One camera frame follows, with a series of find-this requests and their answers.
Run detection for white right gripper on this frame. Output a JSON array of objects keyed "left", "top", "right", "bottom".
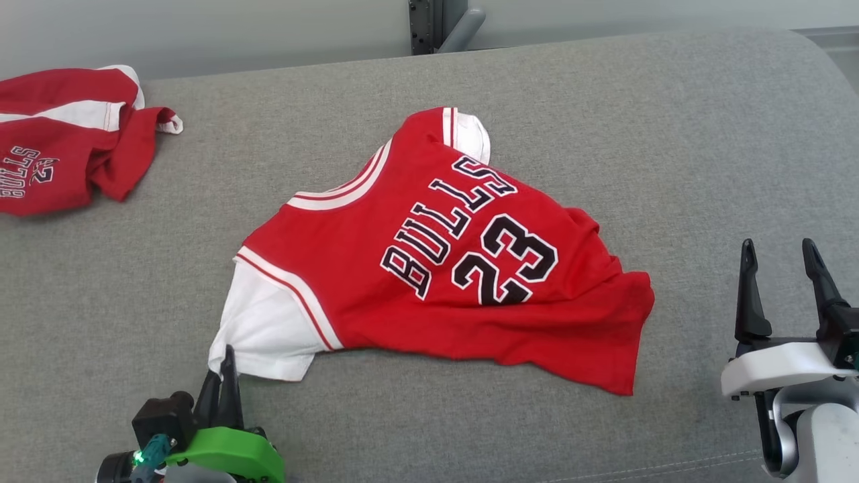
[{"left": 721, "top": 238, "right": 859, "bottom": 401}]

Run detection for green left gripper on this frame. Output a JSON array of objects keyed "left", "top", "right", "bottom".
[{"left": 164, "top": 345, "right": 286, "bottom": 483}]

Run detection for red Bulls jersey white sleeves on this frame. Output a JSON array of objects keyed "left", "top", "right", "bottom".
[{"left": 208, "top": 106, "right": 656, "bottom": 396}]

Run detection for red Bulls shorts white stripe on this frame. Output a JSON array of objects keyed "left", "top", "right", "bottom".
[{"left": 0, "top": 65, "right": 184, "bottom": 217}]

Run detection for grey rounded lever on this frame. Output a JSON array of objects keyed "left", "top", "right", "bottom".
[{"left": 436, "top": 7, "right": 487, "bottom": 54}]

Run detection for teal left camera connector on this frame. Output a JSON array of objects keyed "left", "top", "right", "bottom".
[{"left": 131, "top": 434, "right": 173, "bottom": 483}]

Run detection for grey metal post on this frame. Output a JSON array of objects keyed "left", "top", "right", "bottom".
[{"left": 408, "top": 0, "right": 469, "bottom": 56}]

